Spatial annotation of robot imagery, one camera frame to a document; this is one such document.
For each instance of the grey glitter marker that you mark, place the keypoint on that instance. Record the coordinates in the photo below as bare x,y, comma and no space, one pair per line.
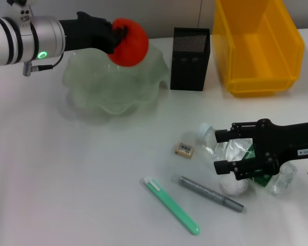
205,191

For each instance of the orange fruit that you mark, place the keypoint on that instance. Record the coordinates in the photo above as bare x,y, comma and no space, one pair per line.
133,48

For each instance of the clear water bottle green label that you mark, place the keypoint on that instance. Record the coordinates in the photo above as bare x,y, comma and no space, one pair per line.
285,179

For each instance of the white paper ball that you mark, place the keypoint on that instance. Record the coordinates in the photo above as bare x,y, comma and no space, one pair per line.
232,188

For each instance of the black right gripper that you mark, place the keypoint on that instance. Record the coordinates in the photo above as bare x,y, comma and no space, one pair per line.
277,143

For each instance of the mint green pen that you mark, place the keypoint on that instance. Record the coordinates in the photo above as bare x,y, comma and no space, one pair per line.
169,202

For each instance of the green glass fruit plate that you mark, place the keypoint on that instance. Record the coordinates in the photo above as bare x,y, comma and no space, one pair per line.
105,89

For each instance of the yellow plastic bin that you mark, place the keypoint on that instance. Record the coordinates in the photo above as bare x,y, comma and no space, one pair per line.
259,51

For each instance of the black mesh pen holder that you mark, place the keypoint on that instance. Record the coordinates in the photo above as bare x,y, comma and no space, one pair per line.
190,74

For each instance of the beige eraser with barcode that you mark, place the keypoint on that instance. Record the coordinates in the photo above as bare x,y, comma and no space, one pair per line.
184,150

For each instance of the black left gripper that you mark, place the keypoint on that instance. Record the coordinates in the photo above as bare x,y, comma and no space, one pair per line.
87,33

